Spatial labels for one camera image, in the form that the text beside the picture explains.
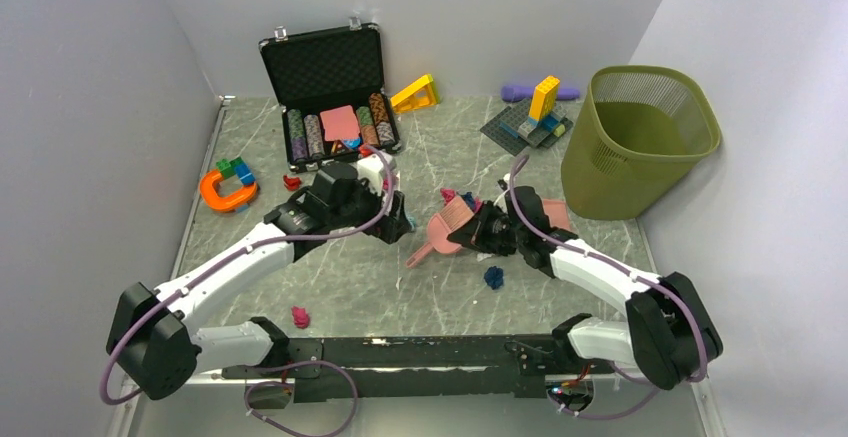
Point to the pink paper scrap near edge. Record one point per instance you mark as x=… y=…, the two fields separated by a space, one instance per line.
x=300 y=317

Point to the dark blue scrap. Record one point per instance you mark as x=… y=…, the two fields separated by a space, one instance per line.
x=470 y=201
x=494 y=277

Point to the green and blue toy bricks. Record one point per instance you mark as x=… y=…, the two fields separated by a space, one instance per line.
x=235 y=168

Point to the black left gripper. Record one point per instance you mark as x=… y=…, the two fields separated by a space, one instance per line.
x=392 y=226

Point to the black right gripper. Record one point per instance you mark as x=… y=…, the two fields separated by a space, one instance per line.
x=474 y=234

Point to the black poker chip case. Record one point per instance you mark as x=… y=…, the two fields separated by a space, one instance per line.
x=317 y=71

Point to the grey brick baseplate model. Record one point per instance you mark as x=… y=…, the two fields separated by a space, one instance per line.
x=512 y=130

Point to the pink scrap centre left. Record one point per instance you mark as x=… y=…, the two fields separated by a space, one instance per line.
x=447 y=194

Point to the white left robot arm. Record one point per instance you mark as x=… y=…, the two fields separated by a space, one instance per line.
x=278 y=240

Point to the pink hand brush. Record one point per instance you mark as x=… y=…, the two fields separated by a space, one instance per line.
x=450 y=218

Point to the yellow triangular toy block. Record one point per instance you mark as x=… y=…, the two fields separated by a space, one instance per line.
x=419 y=94

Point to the purple cylinder toy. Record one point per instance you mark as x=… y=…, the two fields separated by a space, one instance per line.
x=511 y=93

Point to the pink dustpan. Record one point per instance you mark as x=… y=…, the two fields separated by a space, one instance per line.
x=557 y=214

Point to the dark blue scrap lower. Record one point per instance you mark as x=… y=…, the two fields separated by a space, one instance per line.
x=494 y=277

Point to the yellow orange brick tower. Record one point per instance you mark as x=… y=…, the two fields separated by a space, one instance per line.
x=543 y=99

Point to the red paper scrap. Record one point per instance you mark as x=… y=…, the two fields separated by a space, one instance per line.
x=292 y=183

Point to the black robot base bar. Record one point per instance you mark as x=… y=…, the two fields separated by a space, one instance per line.
x=424 y=366

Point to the olive green waste basket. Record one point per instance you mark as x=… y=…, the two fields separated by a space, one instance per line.
x=639 y=131

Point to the dark blue scrap centre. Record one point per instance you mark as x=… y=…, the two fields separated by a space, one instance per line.
x=470 y=201

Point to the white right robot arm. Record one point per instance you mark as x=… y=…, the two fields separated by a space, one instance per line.
x=666 y=332

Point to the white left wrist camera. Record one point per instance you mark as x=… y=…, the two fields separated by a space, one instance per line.
x=376 y=169

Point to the orange horseshoe toy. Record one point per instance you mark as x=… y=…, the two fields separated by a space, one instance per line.
x=209 y=191

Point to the aluminium frame rail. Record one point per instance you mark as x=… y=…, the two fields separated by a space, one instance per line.
x=150 y=345

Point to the pink playing card deck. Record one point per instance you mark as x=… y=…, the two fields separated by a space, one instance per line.
x=340 y=123

